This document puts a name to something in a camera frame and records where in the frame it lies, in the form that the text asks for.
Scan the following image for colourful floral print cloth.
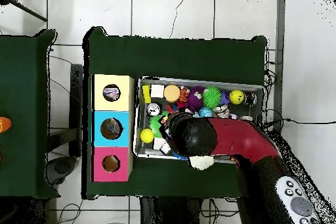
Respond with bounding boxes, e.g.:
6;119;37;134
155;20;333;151
103;86;121;102

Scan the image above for cream knitted cloth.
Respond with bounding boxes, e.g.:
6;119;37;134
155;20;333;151
188;155;215;171

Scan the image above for clear mesh bin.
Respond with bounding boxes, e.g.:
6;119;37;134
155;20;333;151
134;78;265;166

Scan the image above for wooden box with three holes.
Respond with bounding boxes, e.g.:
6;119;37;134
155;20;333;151
91;74;135;183

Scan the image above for green spiky ball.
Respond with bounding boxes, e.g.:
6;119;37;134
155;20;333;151
202;87;223;109
149;113;169;138

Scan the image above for purple spiky ball with eyes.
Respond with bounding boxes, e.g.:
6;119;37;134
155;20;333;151
188;87;205;112

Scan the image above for plain yellow ball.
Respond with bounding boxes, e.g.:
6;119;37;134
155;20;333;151
140;128;156;144

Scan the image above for yellow smiley ball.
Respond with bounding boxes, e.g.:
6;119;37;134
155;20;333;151
229;89;245;105

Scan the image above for green cloth side table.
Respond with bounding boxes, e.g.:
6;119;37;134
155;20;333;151
0;29;58;198

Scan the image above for small orange object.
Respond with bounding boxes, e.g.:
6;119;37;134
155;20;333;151
0;117;12;134

